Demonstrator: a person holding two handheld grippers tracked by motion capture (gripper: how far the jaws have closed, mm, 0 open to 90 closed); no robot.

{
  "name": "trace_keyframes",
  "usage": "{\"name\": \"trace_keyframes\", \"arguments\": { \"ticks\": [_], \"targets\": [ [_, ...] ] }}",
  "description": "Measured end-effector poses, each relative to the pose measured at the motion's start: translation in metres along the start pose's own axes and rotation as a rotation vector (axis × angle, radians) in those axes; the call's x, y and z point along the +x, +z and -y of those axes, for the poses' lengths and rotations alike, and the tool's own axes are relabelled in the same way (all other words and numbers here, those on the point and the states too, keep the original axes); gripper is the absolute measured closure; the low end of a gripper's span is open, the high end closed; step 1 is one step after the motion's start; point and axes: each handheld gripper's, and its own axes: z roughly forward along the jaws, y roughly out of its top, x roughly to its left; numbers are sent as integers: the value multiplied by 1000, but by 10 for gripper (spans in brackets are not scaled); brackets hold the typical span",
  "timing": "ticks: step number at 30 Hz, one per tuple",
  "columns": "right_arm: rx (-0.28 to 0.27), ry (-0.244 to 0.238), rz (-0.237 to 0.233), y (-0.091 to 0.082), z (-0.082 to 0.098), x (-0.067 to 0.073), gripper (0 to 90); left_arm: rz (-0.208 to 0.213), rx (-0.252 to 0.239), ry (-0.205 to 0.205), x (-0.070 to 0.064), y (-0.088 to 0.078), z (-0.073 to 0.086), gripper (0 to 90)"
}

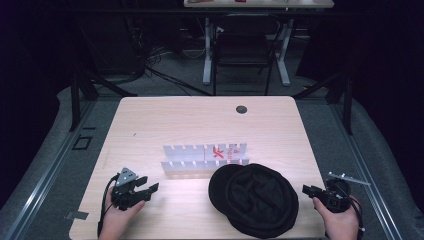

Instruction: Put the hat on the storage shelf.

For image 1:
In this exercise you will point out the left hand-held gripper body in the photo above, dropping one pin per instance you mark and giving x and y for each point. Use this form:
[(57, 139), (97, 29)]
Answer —
[(124, 193)]

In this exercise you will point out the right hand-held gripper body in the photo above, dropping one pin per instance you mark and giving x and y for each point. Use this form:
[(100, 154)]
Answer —
[(336, 198)]

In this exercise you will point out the person's right hand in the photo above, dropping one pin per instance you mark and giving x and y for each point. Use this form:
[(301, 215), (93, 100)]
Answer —
[(341, 225)]

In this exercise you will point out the person's left hand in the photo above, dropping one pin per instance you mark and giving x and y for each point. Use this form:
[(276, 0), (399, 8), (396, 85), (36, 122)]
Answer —
[(116, 221)]

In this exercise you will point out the grey tape strip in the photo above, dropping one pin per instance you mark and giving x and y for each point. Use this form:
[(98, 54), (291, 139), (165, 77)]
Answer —
[(76, 215)]

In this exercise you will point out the black cloth hat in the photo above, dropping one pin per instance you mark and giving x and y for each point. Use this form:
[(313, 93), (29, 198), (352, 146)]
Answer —
[(260, 200)]

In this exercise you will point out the white slotted rack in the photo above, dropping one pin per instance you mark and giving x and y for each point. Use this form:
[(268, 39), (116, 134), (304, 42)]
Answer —
[(190, 156)]

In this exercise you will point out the black metal stand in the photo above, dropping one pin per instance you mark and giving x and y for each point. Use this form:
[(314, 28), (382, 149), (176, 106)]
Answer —
[(76, 100), (348, 106)]

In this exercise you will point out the black chair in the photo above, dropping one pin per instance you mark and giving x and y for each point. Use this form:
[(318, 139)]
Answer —
[(245, 46)]

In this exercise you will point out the white-legged desk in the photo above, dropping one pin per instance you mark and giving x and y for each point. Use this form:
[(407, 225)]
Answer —
[(260, 4)]

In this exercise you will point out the aluminium floor rail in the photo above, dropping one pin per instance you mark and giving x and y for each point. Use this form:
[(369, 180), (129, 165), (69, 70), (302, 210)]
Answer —
[(363, 173), (43, 180)]

